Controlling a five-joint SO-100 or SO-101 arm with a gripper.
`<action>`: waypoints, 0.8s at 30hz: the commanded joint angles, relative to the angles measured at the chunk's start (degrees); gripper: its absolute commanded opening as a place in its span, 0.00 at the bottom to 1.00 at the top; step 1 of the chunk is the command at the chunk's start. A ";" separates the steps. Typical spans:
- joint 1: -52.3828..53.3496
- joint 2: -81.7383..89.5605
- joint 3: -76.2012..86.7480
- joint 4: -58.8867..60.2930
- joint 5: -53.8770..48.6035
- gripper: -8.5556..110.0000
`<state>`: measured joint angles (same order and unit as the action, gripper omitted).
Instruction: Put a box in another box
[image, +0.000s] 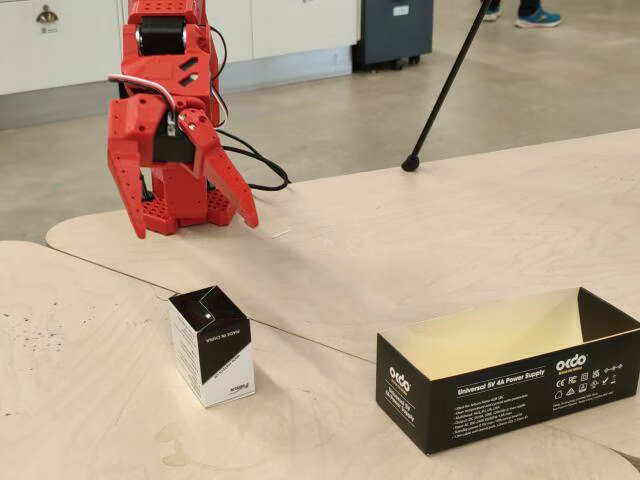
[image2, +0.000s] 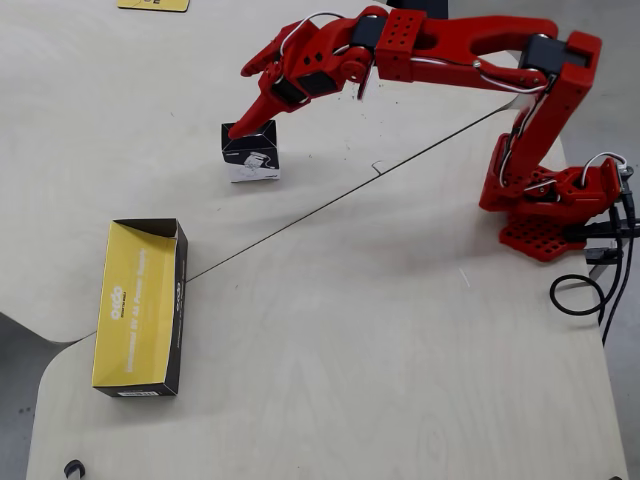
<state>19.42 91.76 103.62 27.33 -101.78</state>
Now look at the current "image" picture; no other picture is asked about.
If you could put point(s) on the small black white box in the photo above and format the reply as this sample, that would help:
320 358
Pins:
225 360

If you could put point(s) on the dark grey pedestal cabinet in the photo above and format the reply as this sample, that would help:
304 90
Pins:
395 35

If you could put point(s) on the black tripod leg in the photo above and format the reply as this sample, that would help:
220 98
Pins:
440 100

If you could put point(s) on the open black yellow box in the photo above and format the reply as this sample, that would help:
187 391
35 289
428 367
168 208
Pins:
500 400

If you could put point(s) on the red robot arm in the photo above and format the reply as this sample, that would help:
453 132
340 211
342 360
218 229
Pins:
160 65

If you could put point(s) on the small white scrap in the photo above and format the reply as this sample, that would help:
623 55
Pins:
281 234

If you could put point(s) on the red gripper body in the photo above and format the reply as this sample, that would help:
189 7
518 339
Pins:
172 148

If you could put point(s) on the small cabinet label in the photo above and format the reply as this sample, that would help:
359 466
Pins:
50 29

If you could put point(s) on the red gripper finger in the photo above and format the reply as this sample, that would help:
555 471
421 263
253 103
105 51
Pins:
225 175
125 180

